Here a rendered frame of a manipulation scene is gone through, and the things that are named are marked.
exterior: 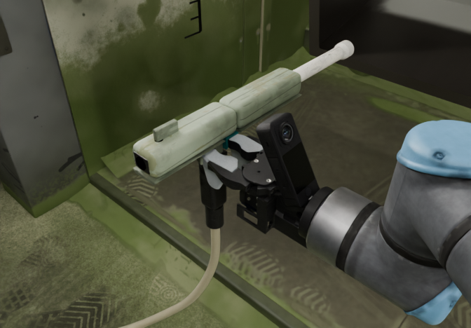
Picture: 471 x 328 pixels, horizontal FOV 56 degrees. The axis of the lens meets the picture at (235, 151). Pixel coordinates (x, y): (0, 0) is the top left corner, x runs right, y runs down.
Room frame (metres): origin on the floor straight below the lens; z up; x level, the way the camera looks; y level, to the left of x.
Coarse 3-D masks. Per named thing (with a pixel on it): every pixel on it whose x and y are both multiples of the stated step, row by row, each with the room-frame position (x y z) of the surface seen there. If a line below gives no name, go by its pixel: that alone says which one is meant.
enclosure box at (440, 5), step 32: (320, 0) 0.93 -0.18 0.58; (352, 0) 1.05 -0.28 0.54; (384, 0) 1.11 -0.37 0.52; (416, 0) 1.09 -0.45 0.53; (448, 0) 1.07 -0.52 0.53; (320, 32) 0.95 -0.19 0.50; (352, 32) 0.99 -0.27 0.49; (384, 32) 0.97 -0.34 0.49; (416, 32) 0.95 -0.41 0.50; (448, 32) 0.94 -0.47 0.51; (352, 64) 0.85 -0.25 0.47; (384, 64) 0.85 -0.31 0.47; (416, 64) 0.84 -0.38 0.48; (448, 64) 0.83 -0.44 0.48; (448, 96) 0.72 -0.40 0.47
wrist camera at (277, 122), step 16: (272, 128) 0.42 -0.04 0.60; (288, 128) 0.43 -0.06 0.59; (272, 144) 0.42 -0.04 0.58; (288, 144) 0.42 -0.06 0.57; (272, 160) 0.42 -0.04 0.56; (288, 160) 0.41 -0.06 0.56; (304, 160) 0.43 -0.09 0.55; (288, 176) 0.40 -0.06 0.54; (304, 176) 0.42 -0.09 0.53; (288, 192) 0.40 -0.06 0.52; (304, 192) 0.40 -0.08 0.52
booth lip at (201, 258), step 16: (96, 176) 1.00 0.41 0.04; (112, 192) 0.93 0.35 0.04; (128, 208) 0.87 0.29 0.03; (144, 208) 0.86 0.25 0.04; (144, 224) 0.83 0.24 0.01; (160, 224) 0.80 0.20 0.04; (176, 240) 0.75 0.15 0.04; (192, 256) 0.70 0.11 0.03; (208, 256) 0.70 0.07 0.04; (224, 272) 0.65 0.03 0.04; (240, 288) 0.61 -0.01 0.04; (256, 304) 0.57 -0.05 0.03; (272, 304) 0.56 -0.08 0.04; (272, 320) 0.54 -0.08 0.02; (288, 320) 0.53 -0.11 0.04
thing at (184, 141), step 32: (320, 64) 0.70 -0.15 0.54; (224, 96) 0.56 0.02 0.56; (256, 96) 0.56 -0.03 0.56; (288, 96) 0.61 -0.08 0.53; (160, 128) 0.45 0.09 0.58; (192, 128) 0.47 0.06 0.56; (224, 128) 0.50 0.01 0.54; (160, 160) 0.42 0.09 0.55; (192, 160) 0.46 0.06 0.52; (224, 192) 0.51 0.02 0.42
